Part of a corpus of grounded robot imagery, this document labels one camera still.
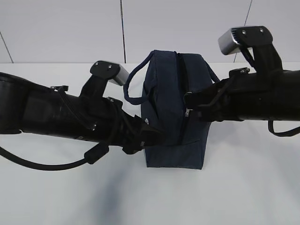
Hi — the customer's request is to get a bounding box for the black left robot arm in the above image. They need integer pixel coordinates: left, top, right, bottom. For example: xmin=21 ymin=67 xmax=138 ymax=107
xmin=0 ymin=73 xmax=165 ymax=155

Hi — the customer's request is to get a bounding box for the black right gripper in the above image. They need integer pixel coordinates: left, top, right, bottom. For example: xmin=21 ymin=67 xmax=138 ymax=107
xmin=184 ymin=75 xmax=248 ymax=122

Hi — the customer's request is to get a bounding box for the navy blue fabric lunch bag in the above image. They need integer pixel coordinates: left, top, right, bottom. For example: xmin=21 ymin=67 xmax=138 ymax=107
xmin=123 ymin=50 xmax=219 ymax=170

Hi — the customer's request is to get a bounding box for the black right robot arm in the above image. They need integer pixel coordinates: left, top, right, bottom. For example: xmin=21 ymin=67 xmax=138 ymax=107
xmin=184 ymin=67 xmax=300 ymax=122

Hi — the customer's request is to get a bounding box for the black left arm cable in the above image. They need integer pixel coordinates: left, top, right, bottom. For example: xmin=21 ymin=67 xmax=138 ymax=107
xmin=0 ymin=142 xmax=110 ymax=172

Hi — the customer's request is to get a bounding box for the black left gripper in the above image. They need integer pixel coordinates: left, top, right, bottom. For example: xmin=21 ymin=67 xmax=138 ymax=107
xmin=89 ymin=98 xmax=165 ymax=155

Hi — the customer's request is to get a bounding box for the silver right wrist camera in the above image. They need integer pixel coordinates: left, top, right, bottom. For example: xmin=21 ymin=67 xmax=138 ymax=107
xmin=218 ymin=26 xmax=273 ymax=55

